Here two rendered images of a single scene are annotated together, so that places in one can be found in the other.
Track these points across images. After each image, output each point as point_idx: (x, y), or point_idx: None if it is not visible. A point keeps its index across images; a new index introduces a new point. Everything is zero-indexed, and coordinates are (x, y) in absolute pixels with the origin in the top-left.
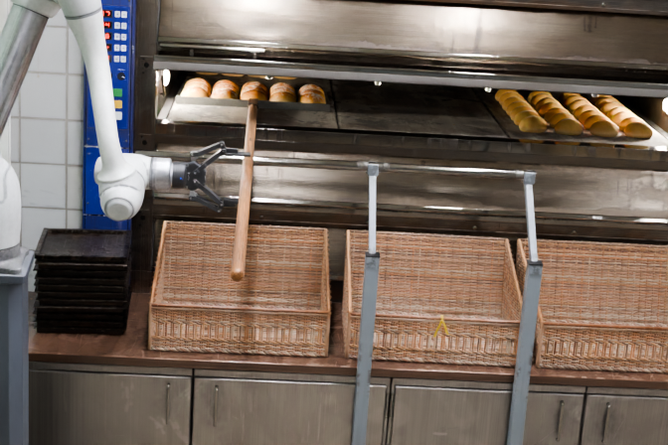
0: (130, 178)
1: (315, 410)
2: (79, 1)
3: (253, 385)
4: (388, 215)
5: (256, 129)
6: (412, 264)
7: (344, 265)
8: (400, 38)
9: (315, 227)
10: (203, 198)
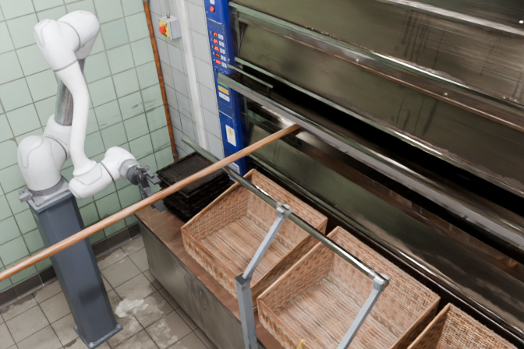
0: (81, 176)
1: (241, 339)
2: (47, 61)
3: (215, 303)
4: None
5: (292, 135)
6: None
7: None
8: (367, 104)
9: (320, 214)
10: None
